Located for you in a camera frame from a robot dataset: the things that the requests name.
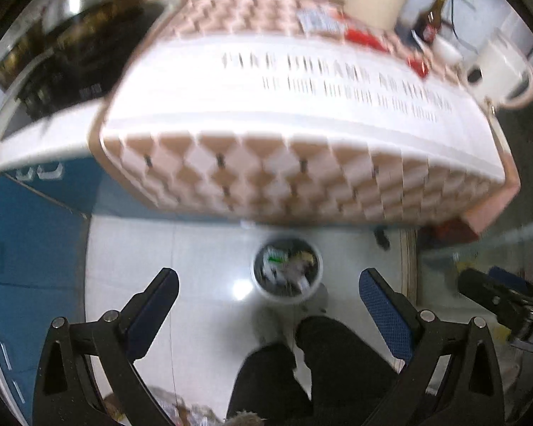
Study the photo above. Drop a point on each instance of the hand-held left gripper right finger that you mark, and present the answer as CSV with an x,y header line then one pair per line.
x,y
384,310

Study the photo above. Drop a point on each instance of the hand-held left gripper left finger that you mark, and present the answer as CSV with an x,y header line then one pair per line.
x,y
155,310

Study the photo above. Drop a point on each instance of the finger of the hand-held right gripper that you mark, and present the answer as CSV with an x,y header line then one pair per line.
x,y
508,274
479,288

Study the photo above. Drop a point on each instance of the yellow box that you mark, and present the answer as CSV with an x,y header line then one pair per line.
x,y
305,258

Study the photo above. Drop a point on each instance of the white round trash bin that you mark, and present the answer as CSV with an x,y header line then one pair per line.
x,y
288,290

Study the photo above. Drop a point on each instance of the green white packet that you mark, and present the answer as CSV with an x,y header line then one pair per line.
x,y
275,257

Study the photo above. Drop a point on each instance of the person's right leg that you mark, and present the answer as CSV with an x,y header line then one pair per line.
x,y
342,355

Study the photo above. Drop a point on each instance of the person's leg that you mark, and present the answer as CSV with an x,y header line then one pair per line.
x,y
266,386
342,355

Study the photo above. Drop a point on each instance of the pink under cloth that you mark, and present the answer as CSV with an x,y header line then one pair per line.
x,y
493,213

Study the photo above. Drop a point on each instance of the grey slipper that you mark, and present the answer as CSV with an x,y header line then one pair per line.
x,y
315,301
271,333

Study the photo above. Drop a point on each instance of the fuzzy patterned clothing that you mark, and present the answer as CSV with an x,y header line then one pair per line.
x,y
182,410

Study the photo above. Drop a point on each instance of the blue kitchen cabinet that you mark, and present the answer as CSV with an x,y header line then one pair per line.
x,y
35,275

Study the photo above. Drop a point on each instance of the person's left leg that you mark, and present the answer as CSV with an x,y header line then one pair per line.
x,y
266,386

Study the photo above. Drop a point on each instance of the white pink electric kettle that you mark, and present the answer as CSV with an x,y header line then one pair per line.
x,y
502,73

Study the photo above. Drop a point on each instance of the checkered printed tablecloth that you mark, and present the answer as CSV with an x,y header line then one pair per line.
x,y
293,111

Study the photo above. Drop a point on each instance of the small red wrapper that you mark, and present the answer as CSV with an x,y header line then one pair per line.
x,y
419,66

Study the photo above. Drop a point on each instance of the white bowl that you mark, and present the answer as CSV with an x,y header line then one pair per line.
x,y
446,49

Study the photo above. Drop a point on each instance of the black cooktop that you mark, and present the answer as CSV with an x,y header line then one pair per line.
x,y
62,80

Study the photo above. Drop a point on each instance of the dark sauce bottle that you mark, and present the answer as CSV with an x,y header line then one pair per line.
x,y
433,20

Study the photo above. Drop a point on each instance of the red white snack packet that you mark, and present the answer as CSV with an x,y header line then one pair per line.
x,y
364,37

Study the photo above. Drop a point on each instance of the white packet blue print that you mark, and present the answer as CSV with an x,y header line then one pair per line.
x,y
313,20

